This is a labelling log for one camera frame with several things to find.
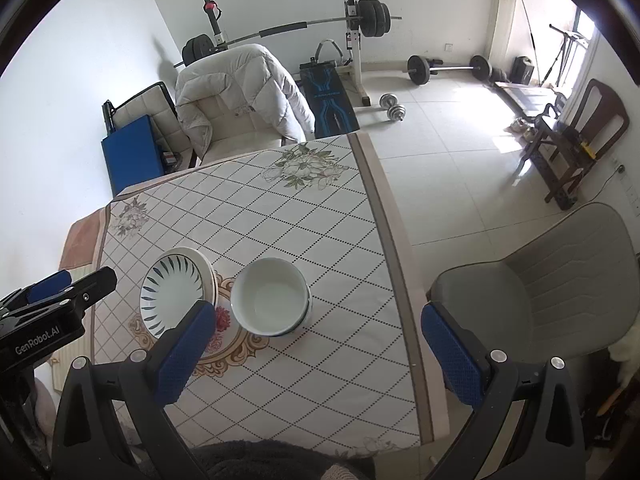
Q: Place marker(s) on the small black speaker box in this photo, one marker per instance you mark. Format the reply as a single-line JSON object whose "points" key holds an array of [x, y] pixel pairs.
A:
{"points": [[522, 70]]}

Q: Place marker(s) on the chrome dumbbell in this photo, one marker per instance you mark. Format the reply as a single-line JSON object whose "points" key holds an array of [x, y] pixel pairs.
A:
{"points": [[395, 111]]}

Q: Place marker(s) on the dark wooden chair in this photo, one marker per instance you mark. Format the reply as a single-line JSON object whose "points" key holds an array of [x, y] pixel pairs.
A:
{"points": [[564, 153]]}

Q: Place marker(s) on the blue black weight bench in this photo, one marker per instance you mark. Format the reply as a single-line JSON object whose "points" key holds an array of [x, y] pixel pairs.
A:
{"points": [[326, 95]]}

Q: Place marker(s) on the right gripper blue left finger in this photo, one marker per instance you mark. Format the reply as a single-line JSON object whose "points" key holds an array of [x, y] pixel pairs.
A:
{"points": [[175, 355]]}

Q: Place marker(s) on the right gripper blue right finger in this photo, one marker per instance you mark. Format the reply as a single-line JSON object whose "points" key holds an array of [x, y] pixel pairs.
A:
{"points": [[460, 354]]}

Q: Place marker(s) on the white bowl dark rim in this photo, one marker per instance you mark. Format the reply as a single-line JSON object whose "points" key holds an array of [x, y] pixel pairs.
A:
{"points": [[292, 304]]}

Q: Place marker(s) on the checked floral tablecloth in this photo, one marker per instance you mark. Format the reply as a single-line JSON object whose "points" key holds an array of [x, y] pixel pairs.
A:
{"points": [[316, 294]]}

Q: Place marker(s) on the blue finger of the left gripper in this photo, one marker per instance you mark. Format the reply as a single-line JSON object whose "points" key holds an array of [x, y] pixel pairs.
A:
{"points": [[59, 287]]}

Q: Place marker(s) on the barbell on rack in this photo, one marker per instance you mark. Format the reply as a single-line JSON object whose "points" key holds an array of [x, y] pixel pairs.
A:
{"points": [[372, 18]]}

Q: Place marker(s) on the grey upholstered chair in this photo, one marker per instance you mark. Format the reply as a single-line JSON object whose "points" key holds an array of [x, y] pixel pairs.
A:
{"points": [[570, 292]]}

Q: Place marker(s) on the white floral rim plate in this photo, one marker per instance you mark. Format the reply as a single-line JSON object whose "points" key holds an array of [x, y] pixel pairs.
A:
{"points": [[204, 267]]}

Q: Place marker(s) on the plain white bowl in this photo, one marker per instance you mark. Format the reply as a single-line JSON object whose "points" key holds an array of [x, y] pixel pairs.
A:
{"points": [[252, 292]]}

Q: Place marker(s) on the floor barbell black plates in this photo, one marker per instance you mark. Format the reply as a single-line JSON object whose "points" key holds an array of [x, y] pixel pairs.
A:
{"points": [[421, 69]]}

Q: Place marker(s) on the blue folded mat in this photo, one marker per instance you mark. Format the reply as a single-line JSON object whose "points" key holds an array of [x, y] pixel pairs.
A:
{"points": [[131, 155]]}

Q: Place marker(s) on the white puffer jacket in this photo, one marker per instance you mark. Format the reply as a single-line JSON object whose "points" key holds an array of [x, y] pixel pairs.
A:
{"points": [[246, 76]]}

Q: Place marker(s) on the folded cream padded chair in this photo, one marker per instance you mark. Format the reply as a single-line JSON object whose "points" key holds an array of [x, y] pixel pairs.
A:
{"points": [[156, 103]]}

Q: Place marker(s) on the blue leaf pattern plate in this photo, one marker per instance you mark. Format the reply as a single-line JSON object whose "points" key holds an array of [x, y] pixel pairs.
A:
{"points": [[169, 289]]}

